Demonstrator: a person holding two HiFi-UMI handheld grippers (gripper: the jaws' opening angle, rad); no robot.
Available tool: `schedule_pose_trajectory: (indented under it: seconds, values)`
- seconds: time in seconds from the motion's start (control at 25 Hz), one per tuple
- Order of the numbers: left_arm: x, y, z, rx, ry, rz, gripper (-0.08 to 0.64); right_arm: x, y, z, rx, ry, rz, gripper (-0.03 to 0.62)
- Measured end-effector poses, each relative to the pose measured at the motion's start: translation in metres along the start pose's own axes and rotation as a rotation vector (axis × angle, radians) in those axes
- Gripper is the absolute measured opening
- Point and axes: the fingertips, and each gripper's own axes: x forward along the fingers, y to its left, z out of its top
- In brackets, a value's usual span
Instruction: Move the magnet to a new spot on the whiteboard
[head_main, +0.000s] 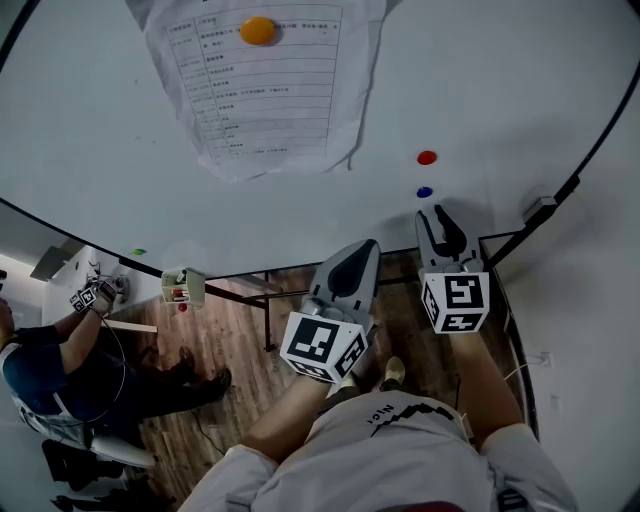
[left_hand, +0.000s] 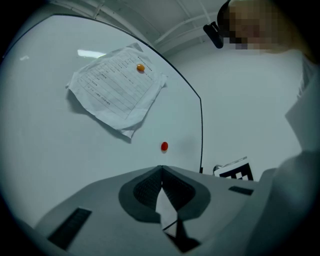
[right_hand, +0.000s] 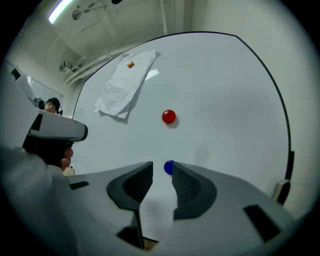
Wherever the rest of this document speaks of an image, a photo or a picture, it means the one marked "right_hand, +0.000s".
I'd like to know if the ceiling light strip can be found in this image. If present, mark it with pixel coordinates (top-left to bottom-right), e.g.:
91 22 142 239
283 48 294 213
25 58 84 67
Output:
48 0 76 25

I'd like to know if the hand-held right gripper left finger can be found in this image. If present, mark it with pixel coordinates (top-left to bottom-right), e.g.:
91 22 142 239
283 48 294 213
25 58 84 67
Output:
63 161 154 256

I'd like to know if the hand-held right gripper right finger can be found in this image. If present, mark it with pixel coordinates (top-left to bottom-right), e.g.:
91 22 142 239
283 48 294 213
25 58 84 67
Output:
157 161 301 256

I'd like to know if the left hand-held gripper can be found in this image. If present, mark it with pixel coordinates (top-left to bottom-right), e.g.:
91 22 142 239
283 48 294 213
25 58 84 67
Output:
9 67 89 174

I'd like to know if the white marker tray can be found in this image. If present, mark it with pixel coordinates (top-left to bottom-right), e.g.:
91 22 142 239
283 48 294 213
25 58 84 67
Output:
62 163 76 177

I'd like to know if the red round magnet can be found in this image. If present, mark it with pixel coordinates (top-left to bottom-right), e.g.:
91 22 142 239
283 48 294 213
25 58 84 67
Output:
161 109 177 125

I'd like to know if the printed white paper sheet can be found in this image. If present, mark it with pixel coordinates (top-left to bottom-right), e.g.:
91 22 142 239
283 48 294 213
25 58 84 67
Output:
94 49 157 120

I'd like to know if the person's left hand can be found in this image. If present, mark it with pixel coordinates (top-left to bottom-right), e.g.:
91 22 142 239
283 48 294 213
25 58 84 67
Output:
60 146 75 173

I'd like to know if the blue round magnet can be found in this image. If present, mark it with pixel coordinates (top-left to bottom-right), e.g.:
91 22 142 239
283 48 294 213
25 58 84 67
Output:
163 159 176 176

